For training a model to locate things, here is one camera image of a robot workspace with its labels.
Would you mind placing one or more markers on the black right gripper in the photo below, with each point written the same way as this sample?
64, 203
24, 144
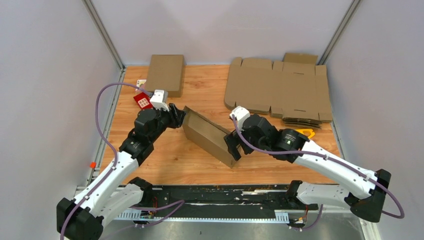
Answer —
232, 140

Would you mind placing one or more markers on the brown cardboard box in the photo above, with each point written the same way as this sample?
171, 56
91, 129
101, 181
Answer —
166, 72
207, 135

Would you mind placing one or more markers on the red plastic window block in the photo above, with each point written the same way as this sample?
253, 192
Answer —
143, 101

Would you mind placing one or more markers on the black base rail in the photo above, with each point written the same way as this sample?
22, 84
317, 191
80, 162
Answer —
224, 201

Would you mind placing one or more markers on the playing card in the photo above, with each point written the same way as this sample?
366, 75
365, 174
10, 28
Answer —
140, 85

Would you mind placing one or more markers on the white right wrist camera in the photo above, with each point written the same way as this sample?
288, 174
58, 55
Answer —
240, 114

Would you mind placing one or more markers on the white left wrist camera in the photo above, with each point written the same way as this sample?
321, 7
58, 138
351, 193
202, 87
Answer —
159, 100

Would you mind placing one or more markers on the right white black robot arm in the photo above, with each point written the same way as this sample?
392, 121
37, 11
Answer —
358, 189

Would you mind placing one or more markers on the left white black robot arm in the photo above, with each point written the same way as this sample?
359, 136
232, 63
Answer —
86, 215

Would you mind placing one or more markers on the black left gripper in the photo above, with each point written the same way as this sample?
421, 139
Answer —
178, 115

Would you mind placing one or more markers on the closed brown cardboard box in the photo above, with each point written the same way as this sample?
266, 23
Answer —
166, 72

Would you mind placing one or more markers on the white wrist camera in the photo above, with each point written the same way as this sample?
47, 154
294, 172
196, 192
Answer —
159, 100
240, 114

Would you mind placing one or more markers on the yellow plastic triangle block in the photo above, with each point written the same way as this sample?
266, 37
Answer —
309, 132

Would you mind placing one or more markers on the stack of flat cardboard sheets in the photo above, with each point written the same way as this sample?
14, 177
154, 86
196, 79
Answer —
294, 89

